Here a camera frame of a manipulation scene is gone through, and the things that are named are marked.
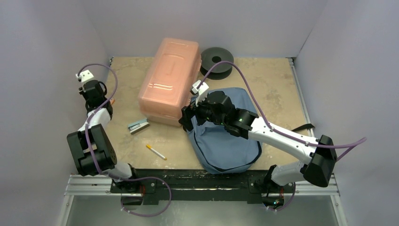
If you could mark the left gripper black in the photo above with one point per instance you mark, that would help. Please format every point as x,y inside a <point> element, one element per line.
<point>82,92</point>

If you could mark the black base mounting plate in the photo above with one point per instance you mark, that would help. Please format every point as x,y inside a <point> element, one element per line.
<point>198,185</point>

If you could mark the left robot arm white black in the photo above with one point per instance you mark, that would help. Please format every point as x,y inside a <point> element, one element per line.
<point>91,149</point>

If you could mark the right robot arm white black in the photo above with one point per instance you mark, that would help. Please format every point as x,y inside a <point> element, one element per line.
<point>315,160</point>

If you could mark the yellow white pencil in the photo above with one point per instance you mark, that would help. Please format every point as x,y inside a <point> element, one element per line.
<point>156,152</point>

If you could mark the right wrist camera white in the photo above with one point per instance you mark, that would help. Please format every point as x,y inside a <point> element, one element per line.
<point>199,89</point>

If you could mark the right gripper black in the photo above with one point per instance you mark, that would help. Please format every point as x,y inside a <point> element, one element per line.
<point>187,115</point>

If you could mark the pink translucent plastic box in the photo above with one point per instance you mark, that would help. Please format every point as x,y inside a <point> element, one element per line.
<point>166,87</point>

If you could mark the blue backpack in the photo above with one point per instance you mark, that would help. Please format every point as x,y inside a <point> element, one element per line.
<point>220,152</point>

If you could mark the aluminium frame rail front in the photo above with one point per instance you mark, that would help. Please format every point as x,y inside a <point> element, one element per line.
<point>100,185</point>

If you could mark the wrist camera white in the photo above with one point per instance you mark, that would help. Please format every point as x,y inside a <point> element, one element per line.
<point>199,89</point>
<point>84,76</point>

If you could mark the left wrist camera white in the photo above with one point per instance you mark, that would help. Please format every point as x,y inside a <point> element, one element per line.
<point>84,76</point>

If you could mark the black filament spool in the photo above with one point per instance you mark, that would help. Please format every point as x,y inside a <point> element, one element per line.
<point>212,56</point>

